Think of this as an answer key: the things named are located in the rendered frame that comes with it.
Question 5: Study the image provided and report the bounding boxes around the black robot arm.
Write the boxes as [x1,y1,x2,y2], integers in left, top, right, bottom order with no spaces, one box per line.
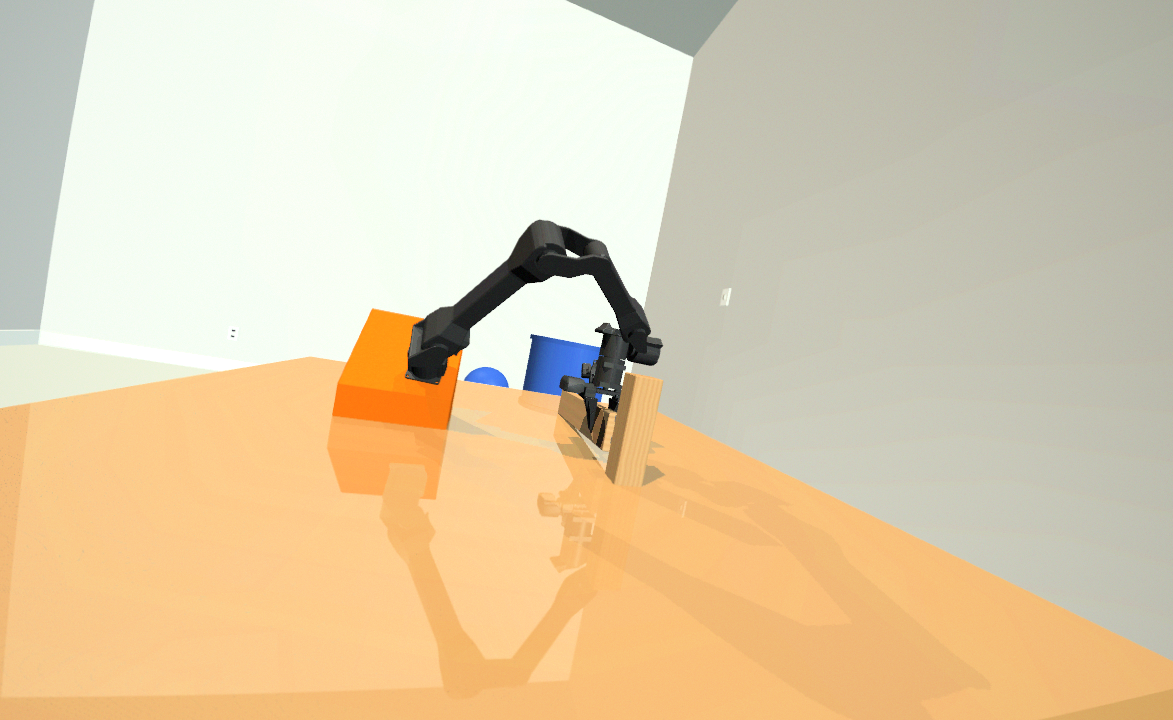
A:
[405,220,663,385]

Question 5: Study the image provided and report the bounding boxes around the wooden post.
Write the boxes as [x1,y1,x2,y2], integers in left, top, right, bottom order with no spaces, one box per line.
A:
[605,372,663,488]

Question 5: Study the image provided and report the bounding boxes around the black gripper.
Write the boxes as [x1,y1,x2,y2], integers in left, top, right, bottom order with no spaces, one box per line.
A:
[560,355,626,430]

